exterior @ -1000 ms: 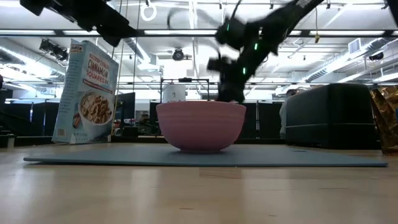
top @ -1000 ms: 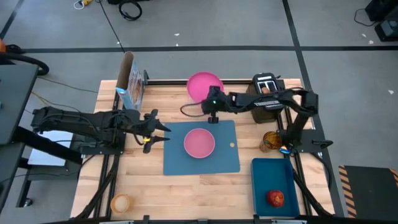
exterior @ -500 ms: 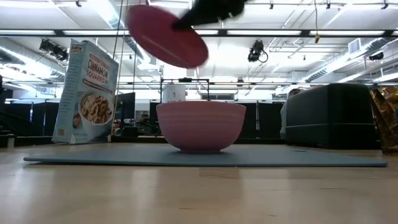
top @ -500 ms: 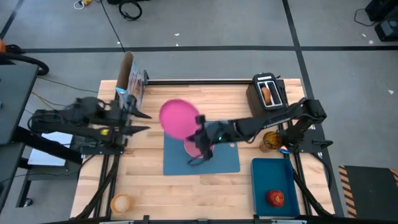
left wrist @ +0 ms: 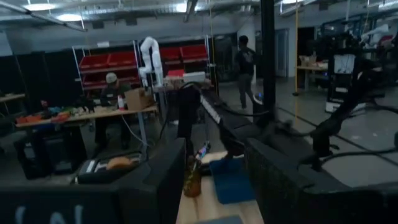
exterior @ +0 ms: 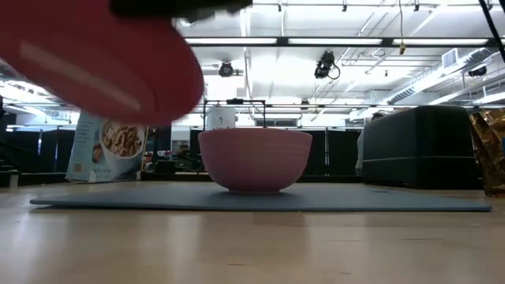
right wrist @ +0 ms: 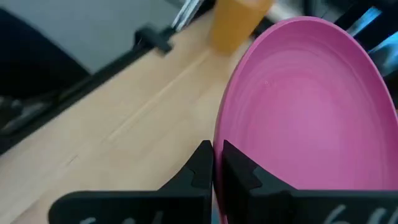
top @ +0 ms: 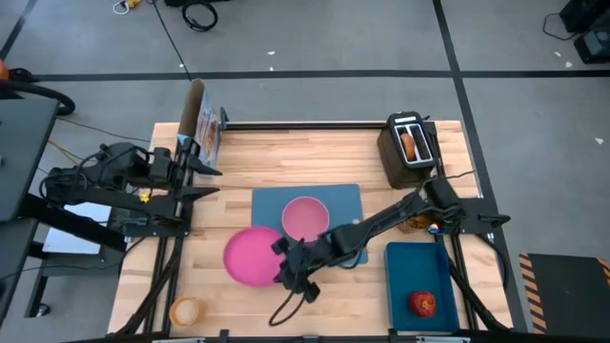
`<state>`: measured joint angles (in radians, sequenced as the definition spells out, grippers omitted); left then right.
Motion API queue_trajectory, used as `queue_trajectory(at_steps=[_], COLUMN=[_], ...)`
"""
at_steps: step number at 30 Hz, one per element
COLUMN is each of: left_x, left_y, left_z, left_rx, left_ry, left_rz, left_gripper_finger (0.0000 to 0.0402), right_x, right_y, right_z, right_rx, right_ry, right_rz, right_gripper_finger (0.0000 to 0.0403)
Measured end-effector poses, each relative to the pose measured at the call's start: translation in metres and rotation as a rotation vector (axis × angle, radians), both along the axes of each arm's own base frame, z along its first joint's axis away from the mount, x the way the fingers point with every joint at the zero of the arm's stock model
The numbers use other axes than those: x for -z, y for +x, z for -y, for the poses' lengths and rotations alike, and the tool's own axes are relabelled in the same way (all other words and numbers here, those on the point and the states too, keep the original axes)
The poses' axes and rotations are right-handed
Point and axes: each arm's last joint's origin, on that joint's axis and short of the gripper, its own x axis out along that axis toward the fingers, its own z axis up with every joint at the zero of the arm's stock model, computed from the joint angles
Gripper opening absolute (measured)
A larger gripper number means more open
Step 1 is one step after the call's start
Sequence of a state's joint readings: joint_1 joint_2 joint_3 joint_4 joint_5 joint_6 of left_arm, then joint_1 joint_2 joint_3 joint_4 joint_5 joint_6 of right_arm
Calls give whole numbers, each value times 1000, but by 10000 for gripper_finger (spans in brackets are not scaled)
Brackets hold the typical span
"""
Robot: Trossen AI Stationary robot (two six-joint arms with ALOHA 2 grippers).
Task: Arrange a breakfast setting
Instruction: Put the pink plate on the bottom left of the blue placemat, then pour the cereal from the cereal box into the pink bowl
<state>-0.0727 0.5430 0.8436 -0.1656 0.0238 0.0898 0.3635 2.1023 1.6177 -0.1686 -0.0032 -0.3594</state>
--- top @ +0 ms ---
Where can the black toaster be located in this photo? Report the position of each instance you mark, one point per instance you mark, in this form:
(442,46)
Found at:
(395,167)

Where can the orange object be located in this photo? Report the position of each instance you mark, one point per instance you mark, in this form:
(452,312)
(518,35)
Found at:
(3,70)

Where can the white and yellow plug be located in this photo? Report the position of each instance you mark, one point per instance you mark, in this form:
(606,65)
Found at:
(125,6)

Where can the black upright frame bracket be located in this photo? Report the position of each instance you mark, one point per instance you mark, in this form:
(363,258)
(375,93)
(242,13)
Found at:
(223,119)

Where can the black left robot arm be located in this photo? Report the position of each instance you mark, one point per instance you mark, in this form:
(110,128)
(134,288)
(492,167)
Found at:
(95,183)

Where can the black equipment box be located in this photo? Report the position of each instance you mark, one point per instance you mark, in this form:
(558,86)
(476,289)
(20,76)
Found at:
(195,2)

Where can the red apple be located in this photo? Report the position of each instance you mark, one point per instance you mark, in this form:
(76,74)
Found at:
(422,305)

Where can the white board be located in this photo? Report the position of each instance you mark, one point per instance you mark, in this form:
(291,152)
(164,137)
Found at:
(71,240)

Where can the amber glass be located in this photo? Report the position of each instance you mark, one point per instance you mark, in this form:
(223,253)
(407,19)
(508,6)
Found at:
(417,224)

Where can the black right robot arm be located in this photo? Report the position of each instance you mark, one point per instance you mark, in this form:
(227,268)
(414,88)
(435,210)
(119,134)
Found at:
(381,220)

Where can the black aluminium table frame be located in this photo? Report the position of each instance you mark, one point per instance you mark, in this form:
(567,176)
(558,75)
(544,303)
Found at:
(305,126)

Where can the pink plate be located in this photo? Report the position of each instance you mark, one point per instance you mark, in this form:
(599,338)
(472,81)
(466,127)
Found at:
(250,257)

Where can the light blue cereal box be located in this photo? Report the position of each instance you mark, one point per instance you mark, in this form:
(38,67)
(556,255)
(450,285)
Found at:
(207,128)

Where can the blue plastic tray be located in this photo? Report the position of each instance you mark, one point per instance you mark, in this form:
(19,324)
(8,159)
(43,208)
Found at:
(410,271)

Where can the orange cup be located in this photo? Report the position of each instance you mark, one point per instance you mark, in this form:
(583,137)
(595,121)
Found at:
(185,312)

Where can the black side table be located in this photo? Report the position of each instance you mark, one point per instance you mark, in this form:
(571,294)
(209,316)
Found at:
(24,157)

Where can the small yellow connector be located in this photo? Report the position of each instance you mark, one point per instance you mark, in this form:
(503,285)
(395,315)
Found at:
(144,196)

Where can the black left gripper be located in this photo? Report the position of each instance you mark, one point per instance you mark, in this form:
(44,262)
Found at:
(183,176)

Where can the hazard striped black platform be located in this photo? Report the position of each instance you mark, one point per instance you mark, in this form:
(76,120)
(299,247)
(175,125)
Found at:
(567,295)

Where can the brown bagel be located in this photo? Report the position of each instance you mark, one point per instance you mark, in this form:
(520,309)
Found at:
(409,147)

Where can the pink bowl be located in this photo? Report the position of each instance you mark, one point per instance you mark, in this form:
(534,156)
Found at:
(305,218)

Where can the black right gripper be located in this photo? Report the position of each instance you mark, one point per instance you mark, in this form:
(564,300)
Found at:
(310,252)

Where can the blue placemat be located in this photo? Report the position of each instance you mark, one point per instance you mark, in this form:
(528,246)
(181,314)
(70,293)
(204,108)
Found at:
(267,205)

